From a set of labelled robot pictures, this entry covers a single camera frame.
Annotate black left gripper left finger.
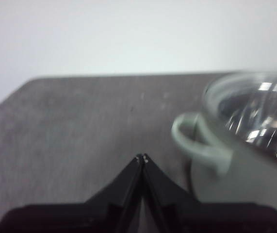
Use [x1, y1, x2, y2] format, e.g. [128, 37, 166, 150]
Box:
[0, 153, 143, 233]

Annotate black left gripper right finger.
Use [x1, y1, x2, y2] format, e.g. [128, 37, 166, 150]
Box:
[142, 153, 277, 233]

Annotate glass lid with round knob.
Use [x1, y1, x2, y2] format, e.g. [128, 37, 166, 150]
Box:
[200, 71, 277, 159]

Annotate pale green electric steamer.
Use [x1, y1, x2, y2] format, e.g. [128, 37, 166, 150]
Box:
[171, 112, 277, 233]

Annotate dark steamer power cable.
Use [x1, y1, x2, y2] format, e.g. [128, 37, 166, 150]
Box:
[186, 115, 201, 201]

